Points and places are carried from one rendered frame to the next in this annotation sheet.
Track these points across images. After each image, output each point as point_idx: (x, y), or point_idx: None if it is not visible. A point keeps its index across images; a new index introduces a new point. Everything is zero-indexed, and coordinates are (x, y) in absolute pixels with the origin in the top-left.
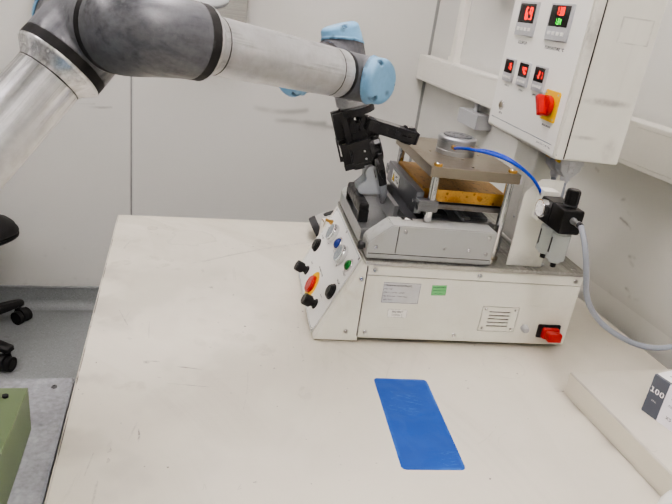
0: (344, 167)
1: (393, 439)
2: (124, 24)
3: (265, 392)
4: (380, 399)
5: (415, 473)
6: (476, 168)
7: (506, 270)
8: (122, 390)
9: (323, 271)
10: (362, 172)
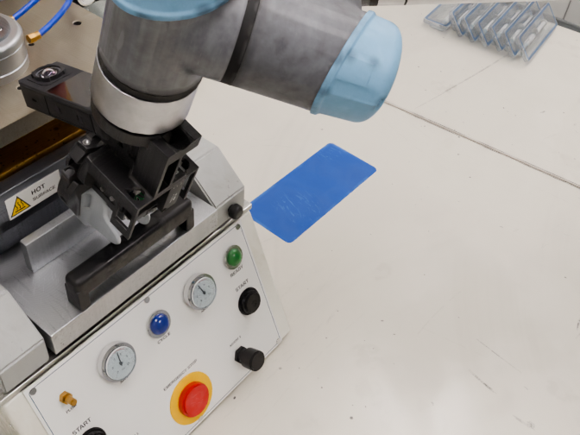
0: (164, 211)
1: (354, 188)
2: None
3: (421, 296)
4: (316, 221)
5: (371, 161)
6: (79, 18)
7: None
8: (576, 392)
9: (186, 362)
10: (107, 214)
